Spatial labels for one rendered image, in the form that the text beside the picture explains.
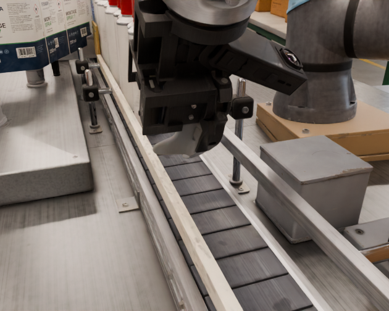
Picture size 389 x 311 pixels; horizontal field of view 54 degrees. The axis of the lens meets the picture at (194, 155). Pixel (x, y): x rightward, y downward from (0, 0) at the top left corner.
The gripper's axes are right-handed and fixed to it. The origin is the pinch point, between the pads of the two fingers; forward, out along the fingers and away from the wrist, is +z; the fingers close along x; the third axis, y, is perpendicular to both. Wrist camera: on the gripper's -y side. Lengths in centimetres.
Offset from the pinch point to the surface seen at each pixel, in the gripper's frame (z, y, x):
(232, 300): -8.9, 4.0, 19.3
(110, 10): 12.4, 2.6, -43.1
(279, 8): 113, -133, -174
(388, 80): 109, -172, -97
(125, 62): 10.4, 2.8, -26.2
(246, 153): -6.6, -3.0, 5.9
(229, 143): -4.5, -2.6, 3.1
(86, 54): 41, 7, -62
